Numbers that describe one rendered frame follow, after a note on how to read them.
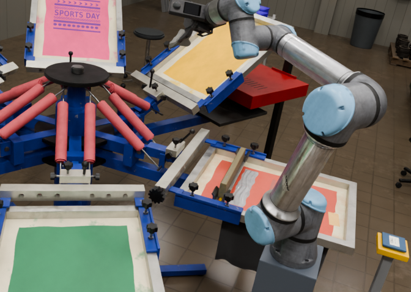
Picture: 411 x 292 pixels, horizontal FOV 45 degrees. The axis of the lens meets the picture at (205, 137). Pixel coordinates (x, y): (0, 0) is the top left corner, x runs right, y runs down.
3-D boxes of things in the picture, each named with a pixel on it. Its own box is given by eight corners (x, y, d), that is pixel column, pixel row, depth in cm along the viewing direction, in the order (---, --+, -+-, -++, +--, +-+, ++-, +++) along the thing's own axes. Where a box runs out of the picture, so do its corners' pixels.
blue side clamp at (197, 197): (241, 219, 216) (244, 205, 213) (238, 225, 212) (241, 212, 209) (177, 200, 222) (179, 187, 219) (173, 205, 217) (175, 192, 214)
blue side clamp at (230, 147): (263, 165, 265) (266, 153, 262) (262, 169, 260) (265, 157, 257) (211, 150, 271) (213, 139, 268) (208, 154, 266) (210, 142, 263)
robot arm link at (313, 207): (326, 234, 153) (338, 198, 147) (296, 245, 145) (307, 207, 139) (299, 213, 161) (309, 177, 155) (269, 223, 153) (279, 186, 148)
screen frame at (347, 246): (355, 188, 254) (356, 182, 252) (352, 255, 202) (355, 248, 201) (210, 149, 269) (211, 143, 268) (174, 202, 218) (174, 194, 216)
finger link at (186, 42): (182, 57, 163) (199, 37, 158) (168, 52, 159) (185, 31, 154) (180, 51, 165) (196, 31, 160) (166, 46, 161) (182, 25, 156)
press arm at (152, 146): (181, 159, 246) (182, 150, 244) (177, 164, 241) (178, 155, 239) (149, 150, 250) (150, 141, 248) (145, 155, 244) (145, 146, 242)
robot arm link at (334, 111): (294, 243, 148) (389, 101, 114) (257, 257, 139) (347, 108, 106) (271, 213, 154) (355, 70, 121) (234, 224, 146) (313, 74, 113)
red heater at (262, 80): (258, 76, 383) (261, 62, 378) (305, 98, 355) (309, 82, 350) (201, 87, 343) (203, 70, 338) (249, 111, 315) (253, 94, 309)
